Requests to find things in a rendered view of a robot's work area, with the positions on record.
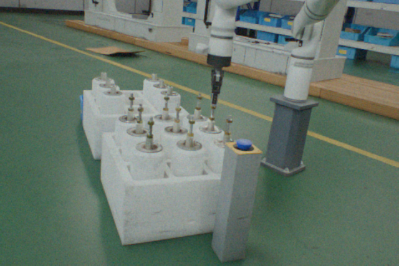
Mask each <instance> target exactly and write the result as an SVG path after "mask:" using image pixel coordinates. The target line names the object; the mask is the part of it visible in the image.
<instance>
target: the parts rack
mask: <svg viewBox="0 0 399 266"><path fill-rule="evenodd" d="M188 1H191V0H188ZM291 1H302V2H304V1H306V0H291ZM246 5H247V7H248V9H249V10H253V11H258V10H259V5H260V1H258V2H254V5H253V9H252V7H251V5H250V3H248V4H246ZM249 7H250V8H251V9H250V8H249ZM347 7H348V9H347V15H344V18H345V23H346V24H352V23H353V18H354V15H355V11H356V8H357V7H358V8H364V9H375V10H381V11H393V12H399V5H394V4H382V3H375V2H363V1H351V0H348V1H347ZM239 10H240V6H238V8H237V13H236V18H235V29H234V33H235V34H236V33H237V28H238V27H244V28H248V29H250V31H249V34H248V36H255V33H256V30H259V31H265V32H271V33H276V34H282V35H286V36H292V33H291V31H290V30H286V29H282V28H275V27H267V26H260V25H259V24H250V23H246V22H240V21H239V20H238V19H240V18H239ZM182 17H189V18H192V19H196V14H190V13H186V12H182ZM339 45H344V46H348V47H355V48H359V49H365V50H372V51H376V52H383V53H387V54H393V55H399V46H396V47H385V46H381V45H374V44H367V43H364V41H358V42H357V41H353V40H346V39H339Z"/></svg>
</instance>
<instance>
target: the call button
mask: <svg viewBox="0 0 399 266"><path fill-rule="evenodd" d="M236 144H237V146H238V148H241V149H245V150H246V149H249V148H250V147H251V146H252V142H251V141H250V140H247V139H238V140H236Z"/></svg>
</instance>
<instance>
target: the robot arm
mask: <svg viewBox="0 0 399 266"><path fill-rule="evenodd" d="M258 1H263V0H215V3H216V4H215V10H214V19H213V21H212V25H211V35H210V40H209V44H208V45H204V44H197V45H196V50H195V53H197V54H207V61H206V63H207V64H208V65H210V66H214V67H213V70H211V88H212V89H211V103H210V105H211V106H215V107H216V106H218V97H219V94H220V92H221V91H220V88H221V87H222V82H223V77H224V71H222V68H223V67H230V66H231V59H232V53H233V38H234V29H235V18H236V13H237V8H238V6H241V5H244V4H247V3H250V2H258ZM339 1H340V0H306V1H305V3H304V6H303V8H302V10H301V11H300V13H298V15H297V16H296V18H295V19H294V21H293V23H292V28H291V33H292V36H293V38H295V39H298V40H308V41H309V43H308V44H307V45H305V46H303V47H299V48H296V49H293V50H292V52H291V59H290V62H289V70H288V73H287V80H286V86H285V90H284V97H283V99H285V100H287V101H290V102H295V103H305V102H306V101H307V97H308V93H309V87H310V81H311V75H312V69H313V66H314V59H315V54H316V51H317V46H318V42H319V38H320V33H321V31H322V21H323V20H324V19H326V18H327V17H328V16H329V15H330V13H331V12H332V11H333V9H334V7H335V6H336V5H337V3H338V2H339ZM217 88H218V89H217Z"/></svg>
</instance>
